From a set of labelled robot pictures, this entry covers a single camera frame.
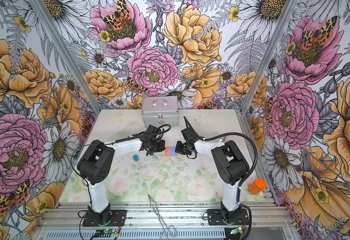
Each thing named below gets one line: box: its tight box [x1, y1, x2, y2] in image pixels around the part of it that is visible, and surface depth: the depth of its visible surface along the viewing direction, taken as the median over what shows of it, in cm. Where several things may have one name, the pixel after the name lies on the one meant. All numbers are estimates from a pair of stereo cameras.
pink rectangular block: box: [166, 147, 171, 157], surface depth 97 cm
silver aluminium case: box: [141, 96, 180, 128], surface depth 107 cm
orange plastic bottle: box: [248, 178, 267, 195], surface depth 77 cm
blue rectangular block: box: [171, 147, 176, 157], surface depth 96 cm
